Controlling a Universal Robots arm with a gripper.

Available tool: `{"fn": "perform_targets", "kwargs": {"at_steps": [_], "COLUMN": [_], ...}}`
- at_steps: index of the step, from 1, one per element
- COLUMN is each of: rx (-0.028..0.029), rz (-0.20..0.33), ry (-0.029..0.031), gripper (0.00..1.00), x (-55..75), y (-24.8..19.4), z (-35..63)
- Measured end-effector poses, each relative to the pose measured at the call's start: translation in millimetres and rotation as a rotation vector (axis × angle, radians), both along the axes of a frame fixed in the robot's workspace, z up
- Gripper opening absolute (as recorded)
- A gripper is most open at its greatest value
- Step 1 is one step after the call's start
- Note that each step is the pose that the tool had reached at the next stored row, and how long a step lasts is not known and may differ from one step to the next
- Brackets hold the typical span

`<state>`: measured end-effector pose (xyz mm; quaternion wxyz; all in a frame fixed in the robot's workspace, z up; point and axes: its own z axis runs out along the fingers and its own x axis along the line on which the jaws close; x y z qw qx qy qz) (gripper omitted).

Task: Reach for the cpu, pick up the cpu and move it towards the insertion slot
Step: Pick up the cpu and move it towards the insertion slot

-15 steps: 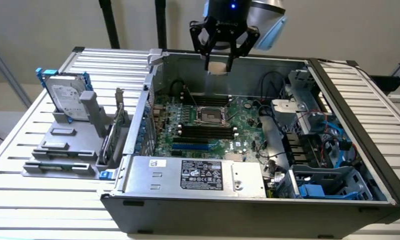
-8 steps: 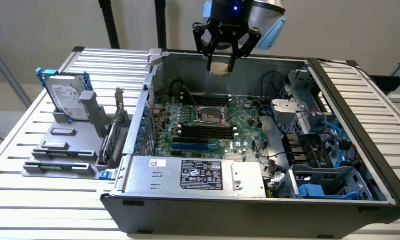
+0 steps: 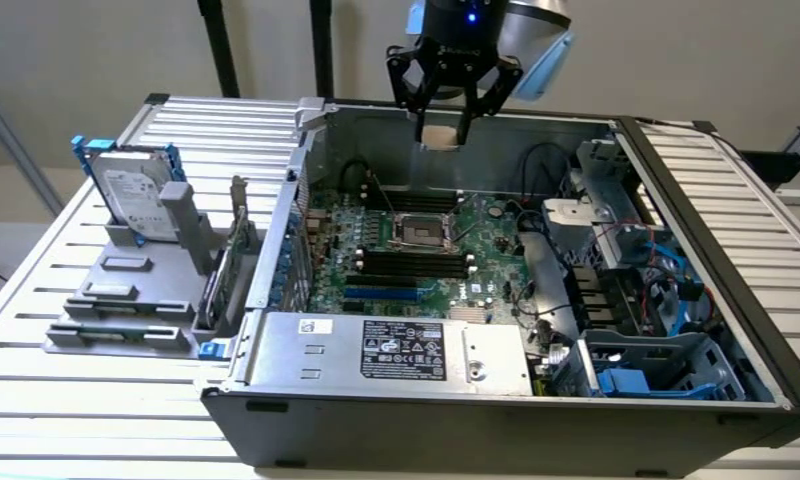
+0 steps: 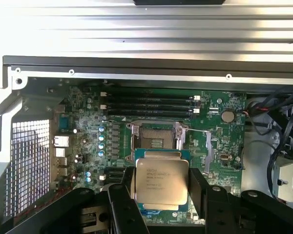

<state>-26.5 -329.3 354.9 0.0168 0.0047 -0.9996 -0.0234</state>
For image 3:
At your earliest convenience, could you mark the green motherboard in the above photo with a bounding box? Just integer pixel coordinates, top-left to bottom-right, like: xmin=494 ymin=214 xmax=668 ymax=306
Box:
xmin=301 ymin=186 xmax=542 ymax=347

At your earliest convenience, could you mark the silver drive cage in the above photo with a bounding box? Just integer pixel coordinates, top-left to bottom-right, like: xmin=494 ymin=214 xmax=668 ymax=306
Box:
xmin=538 ymin=138 xmax=665 ymax=271

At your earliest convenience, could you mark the grey slanted metal bar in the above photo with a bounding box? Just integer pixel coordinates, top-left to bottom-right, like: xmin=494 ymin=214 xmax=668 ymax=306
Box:
xmin=0 ymin=74 xmax=65 ymax=217

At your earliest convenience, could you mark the grey plastic air duct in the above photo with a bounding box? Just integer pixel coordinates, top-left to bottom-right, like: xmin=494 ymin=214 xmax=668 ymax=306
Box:
xmin=517 ymin=231 xmax=576 ymax=322

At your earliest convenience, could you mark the metal CPU socket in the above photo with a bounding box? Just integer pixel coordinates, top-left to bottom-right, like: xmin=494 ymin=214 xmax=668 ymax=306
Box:
xmin=385 ymin=209 xmax=461 ymax=252

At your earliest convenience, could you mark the blue expansion slot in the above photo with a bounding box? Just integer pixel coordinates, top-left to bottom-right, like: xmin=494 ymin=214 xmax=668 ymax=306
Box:
xmin=342 ymin=285 xmax=420 ymax=302

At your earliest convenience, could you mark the silver power supply unit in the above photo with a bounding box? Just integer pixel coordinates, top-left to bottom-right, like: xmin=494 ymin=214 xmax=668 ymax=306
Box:
xmin=241 ymin=311 xmax=534 ymax=397

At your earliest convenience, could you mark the black open PC case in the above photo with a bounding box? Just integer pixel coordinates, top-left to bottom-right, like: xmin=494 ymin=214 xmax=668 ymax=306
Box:
xmin=198 ymin=96 xmax=800 ymax=470

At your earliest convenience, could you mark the silver chipset heat sink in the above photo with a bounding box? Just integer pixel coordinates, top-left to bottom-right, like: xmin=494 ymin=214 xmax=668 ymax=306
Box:
xmin=448 ymin=305 xmax=496 ymax=325

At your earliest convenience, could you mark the black fan shroud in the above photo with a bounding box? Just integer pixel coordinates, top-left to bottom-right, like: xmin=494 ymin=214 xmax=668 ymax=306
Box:
xmin=562 ymin=263 xmax=662 ymax=337

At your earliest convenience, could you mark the grey parts rack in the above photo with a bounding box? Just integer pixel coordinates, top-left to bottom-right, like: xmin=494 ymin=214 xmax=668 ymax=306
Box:
xmin=41 ymin=181 xmax=262 ymax=362

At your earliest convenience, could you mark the black expansion slot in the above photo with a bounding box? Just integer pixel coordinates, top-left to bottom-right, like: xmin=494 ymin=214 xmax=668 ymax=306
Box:
xmin=342 ymin=274 xmax=418 ymax=288

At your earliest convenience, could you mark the blue disk caddy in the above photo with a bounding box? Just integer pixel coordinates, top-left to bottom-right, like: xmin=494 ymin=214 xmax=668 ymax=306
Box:
xmin=70 ymin=135 xmax=187 ymax=187

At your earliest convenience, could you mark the green graphics card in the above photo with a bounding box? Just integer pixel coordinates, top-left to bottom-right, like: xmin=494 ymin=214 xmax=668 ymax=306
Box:
xmin=194 ymin=173 xmax=262 ymax=332

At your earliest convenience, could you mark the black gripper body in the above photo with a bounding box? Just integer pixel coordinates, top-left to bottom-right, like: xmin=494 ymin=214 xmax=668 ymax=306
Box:
xmin=414 ymin=0 xmax=509 ymax=72

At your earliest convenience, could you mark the blue wire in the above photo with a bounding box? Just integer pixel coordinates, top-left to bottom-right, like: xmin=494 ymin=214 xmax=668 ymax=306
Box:
xmin=649 ymin=238 xmax=716 ymax=341

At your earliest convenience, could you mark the silver hard disk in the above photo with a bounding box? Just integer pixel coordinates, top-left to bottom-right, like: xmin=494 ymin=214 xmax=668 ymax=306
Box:
xmin=82 ymin=148 xmax=182 ymax=242

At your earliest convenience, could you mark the black wire loop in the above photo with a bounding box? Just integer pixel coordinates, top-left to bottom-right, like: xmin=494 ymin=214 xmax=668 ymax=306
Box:
xmin=517 ymin=142 xmax=573 ymax=202

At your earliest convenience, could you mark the black stand pole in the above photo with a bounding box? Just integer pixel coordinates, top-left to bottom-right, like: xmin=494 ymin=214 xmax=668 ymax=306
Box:
xmin=307 ymin=0 xmax=335 ymax=99
xmin=194 ymin=0 xmax=242 ymax=99

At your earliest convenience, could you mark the grey disk bay cage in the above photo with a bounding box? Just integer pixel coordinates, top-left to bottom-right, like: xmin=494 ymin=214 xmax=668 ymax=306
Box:
xmin=573 ymin=327 xmax=753 ymax=402

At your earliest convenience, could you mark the square tan CPU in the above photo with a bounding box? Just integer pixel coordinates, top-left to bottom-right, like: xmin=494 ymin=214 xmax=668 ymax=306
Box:
xmin=420 ymin=124 xmax=461 ymax=152

